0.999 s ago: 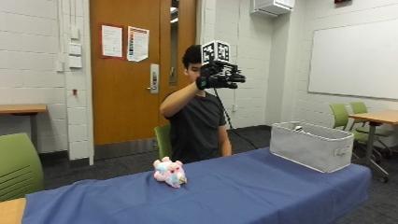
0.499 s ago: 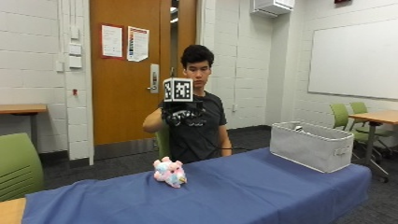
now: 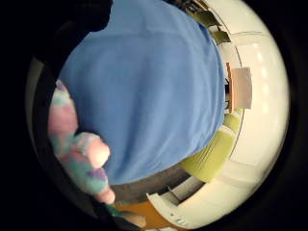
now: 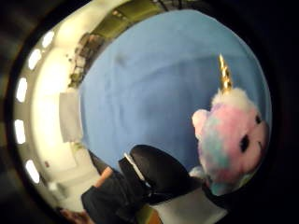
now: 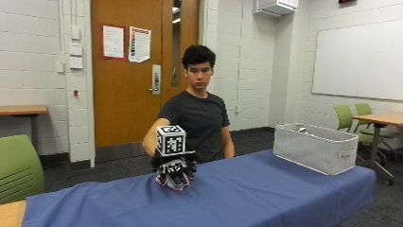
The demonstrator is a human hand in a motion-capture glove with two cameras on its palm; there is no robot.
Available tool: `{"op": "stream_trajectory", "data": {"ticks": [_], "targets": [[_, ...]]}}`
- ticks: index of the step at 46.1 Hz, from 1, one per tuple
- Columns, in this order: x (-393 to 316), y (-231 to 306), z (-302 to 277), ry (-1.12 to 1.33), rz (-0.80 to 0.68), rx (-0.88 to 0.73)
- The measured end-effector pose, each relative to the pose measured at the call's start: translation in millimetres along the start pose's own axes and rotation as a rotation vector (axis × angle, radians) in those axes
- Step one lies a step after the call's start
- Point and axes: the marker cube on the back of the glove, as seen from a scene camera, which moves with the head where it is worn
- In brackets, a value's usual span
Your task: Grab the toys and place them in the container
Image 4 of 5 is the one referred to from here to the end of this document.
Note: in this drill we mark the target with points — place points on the white cabinet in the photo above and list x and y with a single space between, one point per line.
70 116

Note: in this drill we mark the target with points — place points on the dark cluttered shelf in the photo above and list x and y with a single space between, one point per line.
84 56

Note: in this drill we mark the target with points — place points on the ceiling light panel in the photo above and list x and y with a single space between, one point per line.
48 39
21 90
32 171
19 131
34 59

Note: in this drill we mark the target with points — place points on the the person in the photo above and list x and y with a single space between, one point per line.
109 196

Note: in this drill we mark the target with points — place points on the pastel unicorn plush toy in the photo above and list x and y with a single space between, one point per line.
230 140

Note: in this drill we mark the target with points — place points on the green sofa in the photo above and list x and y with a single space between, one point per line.
124 18

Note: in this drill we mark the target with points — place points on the blue table cloth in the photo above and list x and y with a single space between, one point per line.
155 93

